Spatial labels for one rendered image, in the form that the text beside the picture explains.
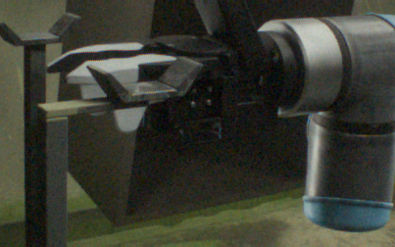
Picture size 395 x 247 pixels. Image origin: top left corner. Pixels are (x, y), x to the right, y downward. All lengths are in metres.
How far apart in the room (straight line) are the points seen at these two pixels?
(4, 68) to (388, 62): 2.17
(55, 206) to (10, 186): 2.18
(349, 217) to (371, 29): 0.19
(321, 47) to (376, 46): 0.07
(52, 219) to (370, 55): 0.36
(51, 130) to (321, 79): 0.29
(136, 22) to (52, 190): 1.20
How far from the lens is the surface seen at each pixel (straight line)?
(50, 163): 0.58
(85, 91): 0.73
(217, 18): 0.74
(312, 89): 0.77
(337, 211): 0.87
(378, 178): 0.87
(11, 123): 2.83
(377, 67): 0.82
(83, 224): 2.86
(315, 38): 0.78
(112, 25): 1.86
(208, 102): 0.73
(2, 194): 2.76
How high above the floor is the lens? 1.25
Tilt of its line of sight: 16 degrees down
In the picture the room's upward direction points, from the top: 3 degrees clockwise
